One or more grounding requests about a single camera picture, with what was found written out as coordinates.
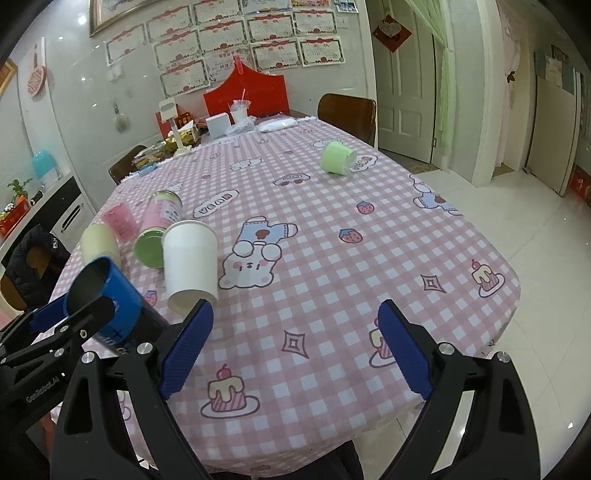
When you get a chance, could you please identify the pink translucent cup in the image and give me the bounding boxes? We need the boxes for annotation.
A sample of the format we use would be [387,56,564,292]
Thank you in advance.
[100,203,142,242]

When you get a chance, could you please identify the white cabinet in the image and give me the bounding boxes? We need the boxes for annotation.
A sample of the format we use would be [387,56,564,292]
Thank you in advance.
[0,171,100,261]

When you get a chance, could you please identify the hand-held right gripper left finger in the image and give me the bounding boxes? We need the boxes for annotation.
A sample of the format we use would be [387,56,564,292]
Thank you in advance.
[54,299,218,480]

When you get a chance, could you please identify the white leaning panel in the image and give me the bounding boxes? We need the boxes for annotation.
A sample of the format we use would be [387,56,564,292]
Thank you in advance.
[525,45,583,198]

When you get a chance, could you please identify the red gift box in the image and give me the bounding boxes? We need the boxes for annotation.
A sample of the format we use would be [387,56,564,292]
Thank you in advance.
[203,58,291,126]

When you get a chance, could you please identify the small potted plant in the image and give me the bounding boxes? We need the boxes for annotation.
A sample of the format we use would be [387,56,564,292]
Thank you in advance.
[6,179,34,206]

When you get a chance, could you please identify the red round wall decoration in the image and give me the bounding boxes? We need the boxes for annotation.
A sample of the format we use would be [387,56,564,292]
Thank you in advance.
[25,39,49,97]

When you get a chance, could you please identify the cream cup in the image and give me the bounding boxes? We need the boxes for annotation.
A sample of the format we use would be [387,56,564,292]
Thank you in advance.
[80,223,123,273]

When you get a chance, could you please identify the wall of award certificates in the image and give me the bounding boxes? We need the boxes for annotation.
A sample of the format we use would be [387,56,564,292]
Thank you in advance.
[105,0,347,96]

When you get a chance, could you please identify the brown wooden chair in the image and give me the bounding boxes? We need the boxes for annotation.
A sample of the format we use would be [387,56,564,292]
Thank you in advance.
[108,144,149,185]
[317,93,378,148]

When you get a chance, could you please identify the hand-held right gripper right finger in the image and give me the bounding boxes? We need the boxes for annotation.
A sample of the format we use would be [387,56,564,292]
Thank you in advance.
[376,299,541,480]

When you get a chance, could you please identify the white door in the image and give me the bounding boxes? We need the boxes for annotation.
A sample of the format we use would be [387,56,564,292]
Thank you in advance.
[370,0,437,163]

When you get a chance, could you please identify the pink lace curtain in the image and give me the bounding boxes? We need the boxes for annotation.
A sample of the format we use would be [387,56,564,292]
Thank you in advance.
[495,0,537,168]

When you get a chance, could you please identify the red door decoration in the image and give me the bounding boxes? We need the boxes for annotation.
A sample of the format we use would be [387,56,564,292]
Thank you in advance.
[372,15,413,54]

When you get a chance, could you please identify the light green cup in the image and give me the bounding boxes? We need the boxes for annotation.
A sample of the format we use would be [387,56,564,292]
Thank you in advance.
[320,140,359,176]

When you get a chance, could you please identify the clear plastic bag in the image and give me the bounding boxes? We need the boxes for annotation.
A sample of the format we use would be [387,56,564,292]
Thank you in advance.
[225,117,257,137]

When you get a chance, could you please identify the pink checkered tablecloth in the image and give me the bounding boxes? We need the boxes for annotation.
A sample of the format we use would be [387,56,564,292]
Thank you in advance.
[48,115,522,476]

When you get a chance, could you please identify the pink can with green lid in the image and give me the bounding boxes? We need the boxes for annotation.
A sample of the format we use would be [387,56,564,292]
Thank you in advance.
[134,190,184,270]

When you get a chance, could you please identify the framed picture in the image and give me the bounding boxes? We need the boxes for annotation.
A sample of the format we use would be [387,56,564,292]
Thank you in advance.
[89,0,192,38]

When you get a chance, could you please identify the pile of gold snack packets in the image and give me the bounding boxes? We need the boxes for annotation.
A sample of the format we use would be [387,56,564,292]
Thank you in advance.
[130,121,202,171]

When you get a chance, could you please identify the clear plastic cup with straw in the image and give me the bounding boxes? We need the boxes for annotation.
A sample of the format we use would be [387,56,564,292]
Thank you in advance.
[229,89,253,126]

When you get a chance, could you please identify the silver wall ornament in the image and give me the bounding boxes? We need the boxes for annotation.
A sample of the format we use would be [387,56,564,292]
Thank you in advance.
[113,99,130,133]

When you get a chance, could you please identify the white cardboard stand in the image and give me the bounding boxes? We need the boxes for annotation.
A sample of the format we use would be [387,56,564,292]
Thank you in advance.
[156,99,191,158]

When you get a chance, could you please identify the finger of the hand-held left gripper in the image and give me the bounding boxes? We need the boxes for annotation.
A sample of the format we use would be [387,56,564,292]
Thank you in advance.
[0,302,71,352]
[0,298,117,370]

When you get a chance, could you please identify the black jacket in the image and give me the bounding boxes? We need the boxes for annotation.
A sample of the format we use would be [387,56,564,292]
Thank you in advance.
[1,224,73,311]

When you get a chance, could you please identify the small white box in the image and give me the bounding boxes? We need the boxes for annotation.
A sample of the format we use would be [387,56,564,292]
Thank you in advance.
[205,114,232,138]

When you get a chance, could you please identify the white paper cup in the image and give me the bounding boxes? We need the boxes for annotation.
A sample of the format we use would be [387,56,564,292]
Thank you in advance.
[161,220,219,311]

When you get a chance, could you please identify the blue cup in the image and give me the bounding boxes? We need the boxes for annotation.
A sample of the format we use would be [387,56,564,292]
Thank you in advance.
[63,257,171,357]

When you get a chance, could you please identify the white plastic bag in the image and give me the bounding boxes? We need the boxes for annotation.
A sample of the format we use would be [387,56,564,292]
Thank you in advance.
[257,117,298,134]

